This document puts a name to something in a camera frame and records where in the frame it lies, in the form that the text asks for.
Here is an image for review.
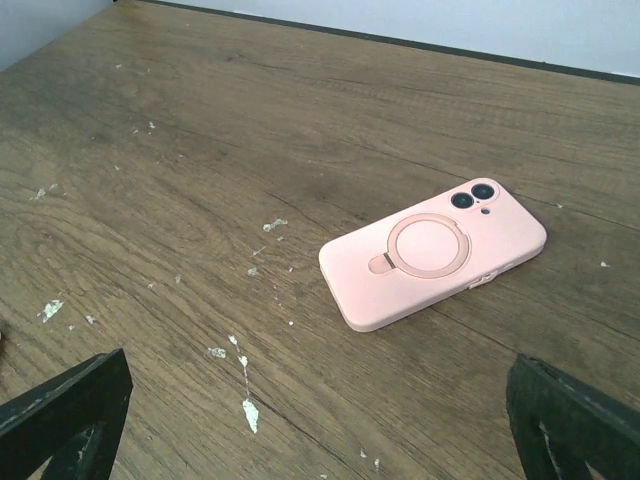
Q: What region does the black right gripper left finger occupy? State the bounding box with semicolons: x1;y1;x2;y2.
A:
1;348;133;479

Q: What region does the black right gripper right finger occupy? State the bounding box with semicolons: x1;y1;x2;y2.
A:
506;354;639;479

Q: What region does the pink ring-stand phone case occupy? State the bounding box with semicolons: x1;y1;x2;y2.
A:
318;178;547;332

